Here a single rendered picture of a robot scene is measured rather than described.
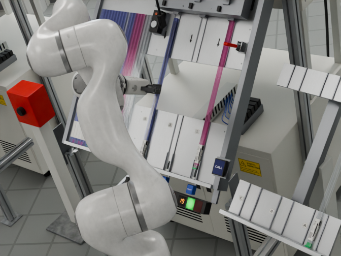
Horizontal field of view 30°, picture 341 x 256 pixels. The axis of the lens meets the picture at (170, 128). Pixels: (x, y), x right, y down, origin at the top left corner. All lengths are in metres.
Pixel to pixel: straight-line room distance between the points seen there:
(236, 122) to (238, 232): 0.37
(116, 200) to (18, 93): 1.36
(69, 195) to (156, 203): 1.63
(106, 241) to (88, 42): 0.44
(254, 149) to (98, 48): 0.98
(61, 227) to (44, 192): 0.33
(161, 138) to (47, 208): 1.31
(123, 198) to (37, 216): 1.90
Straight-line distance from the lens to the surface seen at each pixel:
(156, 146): 2.14
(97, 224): 1.43
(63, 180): 2.97
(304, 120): 2.35
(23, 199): 3.45
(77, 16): 1.57
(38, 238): 3.18
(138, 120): 2.20
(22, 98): 2.69
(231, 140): 1.99
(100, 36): 1.45
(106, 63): 1.44
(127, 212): 1.42
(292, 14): 2.13
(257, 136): 2.33
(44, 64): 1.46
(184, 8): 2.12
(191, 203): 2.06
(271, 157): 2.26
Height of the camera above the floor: 2.02
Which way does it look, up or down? 34 degrees down
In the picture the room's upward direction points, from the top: 15 degrees counter-clockwise
